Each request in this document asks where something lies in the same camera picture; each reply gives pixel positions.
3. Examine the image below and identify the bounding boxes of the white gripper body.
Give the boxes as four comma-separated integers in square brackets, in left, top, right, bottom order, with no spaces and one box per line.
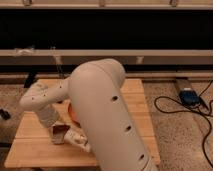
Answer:
[49,121,70,145]

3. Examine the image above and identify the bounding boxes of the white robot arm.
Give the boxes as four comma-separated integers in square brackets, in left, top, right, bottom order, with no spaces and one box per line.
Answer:
[20,59,158,171]

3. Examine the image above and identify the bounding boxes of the white plastic bottle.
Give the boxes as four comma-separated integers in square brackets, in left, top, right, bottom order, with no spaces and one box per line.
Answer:
[64,130,91,153]

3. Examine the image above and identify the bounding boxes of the orange bowl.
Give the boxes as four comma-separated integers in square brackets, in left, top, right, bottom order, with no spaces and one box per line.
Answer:
[68,103,80,125]

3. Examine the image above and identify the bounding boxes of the wooden table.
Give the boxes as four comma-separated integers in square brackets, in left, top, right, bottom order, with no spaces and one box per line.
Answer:
[4,79,160,168]

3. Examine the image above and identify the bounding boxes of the black object on floor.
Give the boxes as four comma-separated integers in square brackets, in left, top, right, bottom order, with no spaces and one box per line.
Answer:
[0,109,11,120]

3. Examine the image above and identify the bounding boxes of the blue power box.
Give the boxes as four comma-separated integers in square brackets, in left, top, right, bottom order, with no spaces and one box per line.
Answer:
[179,89,200,106]

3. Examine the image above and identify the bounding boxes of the metal rail beam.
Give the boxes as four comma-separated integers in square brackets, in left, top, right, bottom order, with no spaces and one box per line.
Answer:
[0,49,213,66]

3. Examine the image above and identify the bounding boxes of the black cable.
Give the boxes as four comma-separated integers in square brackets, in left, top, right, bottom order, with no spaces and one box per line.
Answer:
[153,79,213,168]

